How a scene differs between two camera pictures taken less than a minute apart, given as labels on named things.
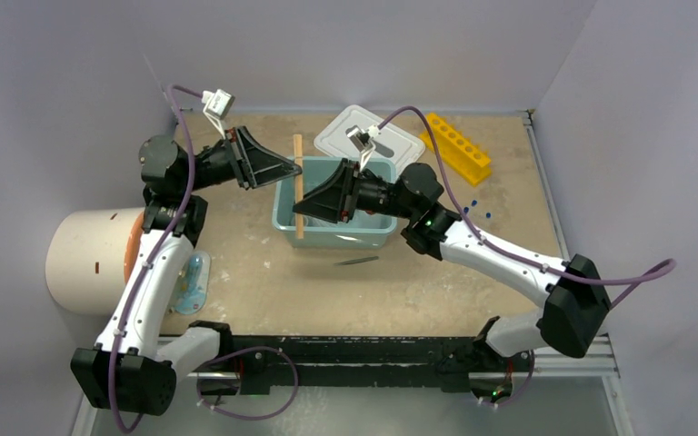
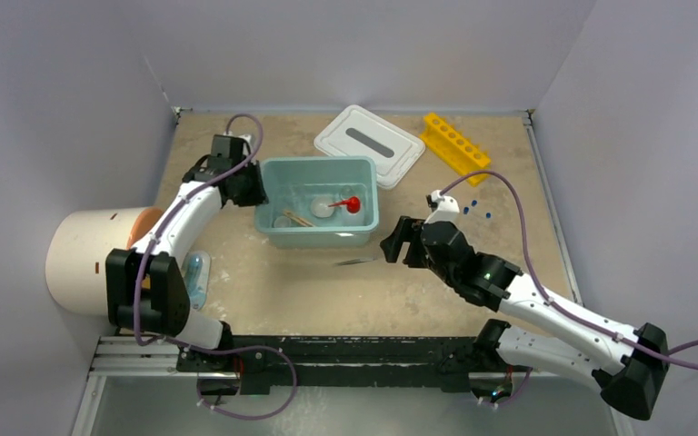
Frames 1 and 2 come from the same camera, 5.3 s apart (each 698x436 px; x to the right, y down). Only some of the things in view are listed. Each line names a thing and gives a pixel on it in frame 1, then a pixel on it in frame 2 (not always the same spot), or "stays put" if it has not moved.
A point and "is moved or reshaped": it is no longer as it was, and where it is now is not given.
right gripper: [326, 203] to [406, 231]
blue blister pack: [194, 283] stays put
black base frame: [450, 362] stays put
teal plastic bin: [368, 230] is moved or reshaped
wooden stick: [297, 144] to [300, 220]
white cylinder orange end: [89, 253] stays put
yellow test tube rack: [456, 152] stays put
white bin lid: [391, 143] stays put
